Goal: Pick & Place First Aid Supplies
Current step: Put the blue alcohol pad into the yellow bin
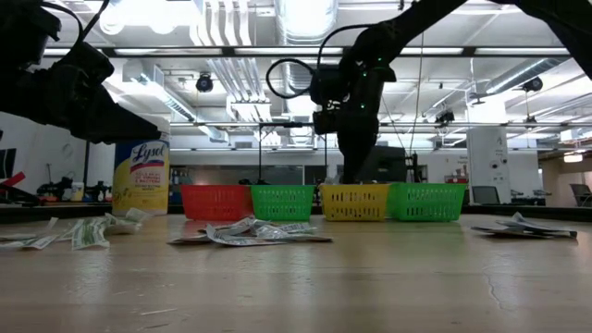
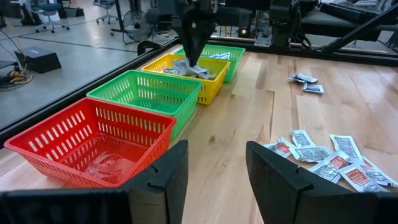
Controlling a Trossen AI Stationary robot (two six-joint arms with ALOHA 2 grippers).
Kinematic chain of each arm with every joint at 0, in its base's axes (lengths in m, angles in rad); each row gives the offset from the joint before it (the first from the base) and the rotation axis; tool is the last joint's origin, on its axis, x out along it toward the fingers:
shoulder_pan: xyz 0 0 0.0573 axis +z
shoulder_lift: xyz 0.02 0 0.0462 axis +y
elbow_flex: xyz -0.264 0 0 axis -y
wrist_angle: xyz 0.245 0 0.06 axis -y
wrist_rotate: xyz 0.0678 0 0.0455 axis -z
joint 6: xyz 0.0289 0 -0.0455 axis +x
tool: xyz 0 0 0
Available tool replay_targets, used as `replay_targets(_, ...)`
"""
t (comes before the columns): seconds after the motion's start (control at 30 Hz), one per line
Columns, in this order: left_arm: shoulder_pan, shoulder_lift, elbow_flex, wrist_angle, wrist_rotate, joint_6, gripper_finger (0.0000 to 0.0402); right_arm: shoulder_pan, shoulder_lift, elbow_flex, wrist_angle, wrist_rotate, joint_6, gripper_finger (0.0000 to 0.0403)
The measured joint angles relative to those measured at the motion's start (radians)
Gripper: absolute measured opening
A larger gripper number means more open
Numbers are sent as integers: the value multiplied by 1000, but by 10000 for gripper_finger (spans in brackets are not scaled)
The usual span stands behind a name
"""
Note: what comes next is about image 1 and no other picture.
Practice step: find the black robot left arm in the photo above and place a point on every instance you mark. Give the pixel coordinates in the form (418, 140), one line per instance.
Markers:
(23, 28)

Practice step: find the yellow plastic basket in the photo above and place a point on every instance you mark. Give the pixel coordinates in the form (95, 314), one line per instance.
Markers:
(353, 203)

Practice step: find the black monitor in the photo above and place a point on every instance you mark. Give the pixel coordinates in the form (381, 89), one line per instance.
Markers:
(390, 166)

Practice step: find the yellow Lysol wipes canister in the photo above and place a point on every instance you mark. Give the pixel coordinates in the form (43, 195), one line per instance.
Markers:
(141, 178)

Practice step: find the small grey printed packet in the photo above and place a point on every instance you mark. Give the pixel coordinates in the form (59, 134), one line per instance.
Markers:
(536, 226)
(495, 230)

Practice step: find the black background robot arms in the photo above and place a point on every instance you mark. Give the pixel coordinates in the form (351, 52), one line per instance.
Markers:
(55, 189)

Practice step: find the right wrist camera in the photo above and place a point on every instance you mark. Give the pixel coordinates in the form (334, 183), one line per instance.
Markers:
(326, 85)

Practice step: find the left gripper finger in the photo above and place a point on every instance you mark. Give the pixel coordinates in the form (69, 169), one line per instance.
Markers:
(115, 113)
(99, 138)

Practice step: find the white bottle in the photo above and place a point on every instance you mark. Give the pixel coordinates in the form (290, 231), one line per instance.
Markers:
(77, 191)

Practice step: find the black ceiling spotlight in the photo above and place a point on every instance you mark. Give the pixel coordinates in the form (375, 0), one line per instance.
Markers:
(204, 83)
(445, 117)
(533, 84)

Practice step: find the black frame stand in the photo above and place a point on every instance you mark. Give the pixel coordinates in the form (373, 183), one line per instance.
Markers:
(291, 125)

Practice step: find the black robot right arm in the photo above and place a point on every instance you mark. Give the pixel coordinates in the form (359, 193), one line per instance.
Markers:
(439, 18)

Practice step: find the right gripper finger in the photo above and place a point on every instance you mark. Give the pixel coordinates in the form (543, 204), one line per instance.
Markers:
(365, 159)
(348, 162)

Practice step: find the green plastic basket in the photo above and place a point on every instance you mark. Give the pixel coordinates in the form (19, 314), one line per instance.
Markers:
(425, 201)
(282, 203)

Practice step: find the red plastic basket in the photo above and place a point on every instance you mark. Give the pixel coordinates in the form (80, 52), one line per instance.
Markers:
(215, 203)

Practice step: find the small green printed packet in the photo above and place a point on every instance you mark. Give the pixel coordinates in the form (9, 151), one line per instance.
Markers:
(122, 223)
(28, 227)
(28, 242)
(88, 233)

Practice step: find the ceiling air duct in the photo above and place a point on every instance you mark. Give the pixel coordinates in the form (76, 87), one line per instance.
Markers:
(305, 18)

